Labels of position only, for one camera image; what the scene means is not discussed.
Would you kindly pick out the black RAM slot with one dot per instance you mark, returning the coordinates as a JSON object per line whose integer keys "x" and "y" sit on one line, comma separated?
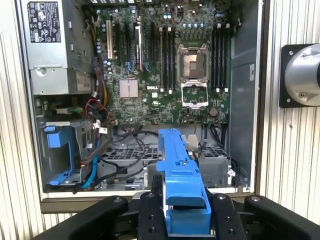
{"x": 161, "y": 57}
{"x": 227, "y": 57}
{"x": 165, "y": 57}
{"x": 169, "y": 57}
{"x": 214, "y": 57}
{"x": 218, "y": 57}
{"x": 173, "y": 57}
{"x": 222, "y": 57}

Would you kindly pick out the CPU socket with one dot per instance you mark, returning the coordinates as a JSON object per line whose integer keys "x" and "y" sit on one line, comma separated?
{"x": 193, "y": 62}

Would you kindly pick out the silver chipset heatsink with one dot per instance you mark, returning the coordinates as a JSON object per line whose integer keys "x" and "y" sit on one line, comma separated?
{"x": 128, "y": 88}

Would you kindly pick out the white expansion slot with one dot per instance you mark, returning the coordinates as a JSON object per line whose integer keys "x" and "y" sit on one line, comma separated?
{"x": 109, "y": 40}

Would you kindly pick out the grey plastic drive cage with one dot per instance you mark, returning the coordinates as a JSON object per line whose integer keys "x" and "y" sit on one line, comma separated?
{"x": 215, "y": 162}

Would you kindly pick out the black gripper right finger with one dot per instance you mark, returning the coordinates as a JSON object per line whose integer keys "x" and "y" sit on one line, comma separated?
{"x": 228, "y": 220}

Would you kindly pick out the black PC case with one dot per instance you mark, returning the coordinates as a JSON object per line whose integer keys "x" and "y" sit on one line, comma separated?
{"x": 245, "y": 75}

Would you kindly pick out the round coin battery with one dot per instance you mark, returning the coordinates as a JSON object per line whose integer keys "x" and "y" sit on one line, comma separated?
{"x": 213, "y": 111}

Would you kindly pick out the silver power supply unit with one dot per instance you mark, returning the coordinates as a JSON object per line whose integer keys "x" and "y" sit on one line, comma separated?
{"x": 47, "y": 57}

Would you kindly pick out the disk bay with blue guide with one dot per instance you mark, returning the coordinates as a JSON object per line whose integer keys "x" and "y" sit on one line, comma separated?
{"x": 57, "y": 140}

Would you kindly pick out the hard disk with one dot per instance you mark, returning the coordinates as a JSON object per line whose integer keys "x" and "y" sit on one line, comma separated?
{"x": 185, "y": 180}

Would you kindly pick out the green motherboard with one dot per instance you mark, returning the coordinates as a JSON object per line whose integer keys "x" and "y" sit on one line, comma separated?
{"x": 160, "y": 107}

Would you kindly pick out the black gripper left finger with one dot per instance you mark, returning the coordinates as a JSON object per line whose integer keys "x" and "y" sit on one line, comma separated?
{"x": 151, "y": 220}

